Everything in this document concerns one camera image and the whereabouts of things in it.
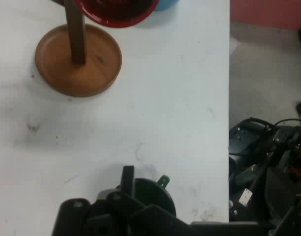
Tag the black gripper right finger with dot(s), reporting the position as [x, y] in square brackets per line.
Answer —
[165, 223]

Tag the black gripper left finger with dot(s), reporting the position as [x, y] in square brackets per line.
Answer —
[116, 204]

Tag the red mug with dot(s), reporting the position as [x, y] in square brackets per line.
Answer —
[116, 14]

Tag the dark green enamel mug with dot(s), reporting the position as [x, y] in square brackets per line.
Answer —
[152, 196]

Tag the black equipment on floor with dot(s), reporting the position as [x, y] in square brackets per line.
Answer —
[275, 184]

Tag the wooden mug tree stand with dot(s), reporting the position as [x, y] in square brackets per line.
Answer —
[79, 73]

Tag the blue bowl white inside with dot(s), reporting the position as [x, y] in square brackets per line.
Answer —
[165, 5]

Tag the orange red floor object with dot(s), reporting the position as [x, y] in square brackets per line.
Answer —
[263, 12]

